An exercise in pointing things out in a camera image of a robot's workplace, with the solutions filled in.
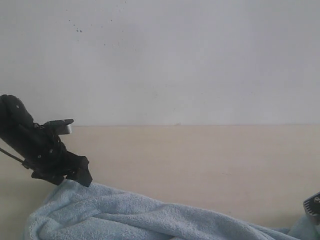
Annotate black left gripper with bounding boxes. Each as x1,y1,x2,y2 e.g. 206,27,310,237
14,122,93,187

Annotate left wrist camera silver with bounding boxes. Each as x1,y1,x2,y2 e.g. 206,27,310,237
43,118,74,135

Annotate light blue terry towel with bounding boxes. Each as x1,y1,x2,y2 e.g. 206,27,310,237
22,180,320,240

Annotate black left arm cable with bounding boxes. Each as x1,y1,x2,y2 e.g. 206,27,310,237
0,147,30,169

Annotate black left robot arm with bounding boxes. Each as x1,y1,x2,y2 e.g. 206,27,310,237
0,94,93,187

